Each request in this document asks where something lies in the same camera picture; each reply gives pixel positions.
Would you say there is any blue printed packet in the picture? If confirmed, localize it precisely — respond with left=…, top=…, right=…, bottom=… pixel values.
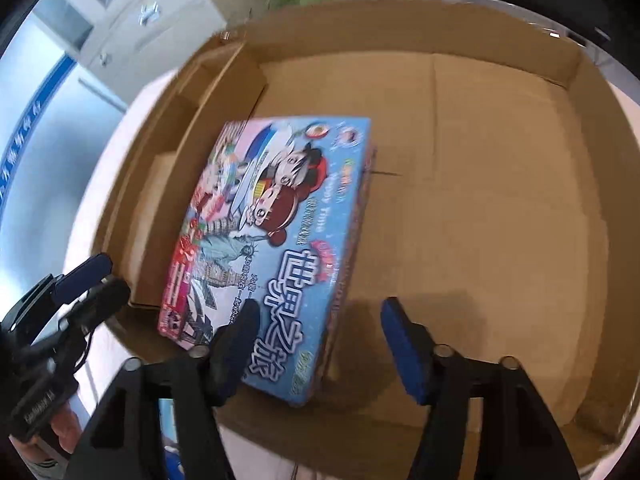
left=159, top=399, right=182, bottom=463

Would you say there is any brown cardboard box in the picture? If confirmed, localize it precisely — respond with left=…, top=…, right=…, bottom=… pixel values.
left=92, top=0, right=640, bottom=466

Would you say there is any blue cartoon board game box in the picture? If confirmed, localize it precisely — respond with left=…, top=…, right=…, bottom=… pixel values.
left=156, top=117, right=377, bottom=408

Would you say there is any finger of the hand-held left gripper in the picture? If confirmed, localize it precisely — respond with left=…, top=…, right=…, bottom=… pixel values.
left=52, top=253, right=113, bottom=306
left=65, top=278, right=132, bottom=333

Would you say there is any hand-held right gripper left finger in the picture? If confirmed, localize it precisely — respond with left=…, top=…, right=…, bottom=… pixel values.
left=65, top=299, right=261, bottom=480

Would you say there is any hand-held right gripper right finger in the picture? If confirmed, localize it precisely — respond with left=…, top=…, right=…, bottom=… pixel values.
left=380, top=297, right=583, bottom=480

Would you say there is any white cabinet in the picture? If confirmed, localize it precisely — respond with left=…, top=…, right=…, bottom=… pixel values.
left=35, top=0, right=226, bottom=76

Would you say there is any person's left hand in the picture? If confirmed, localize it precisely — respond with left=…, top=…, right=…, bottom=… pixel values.
left=10, top=400, right=86, bottom=461

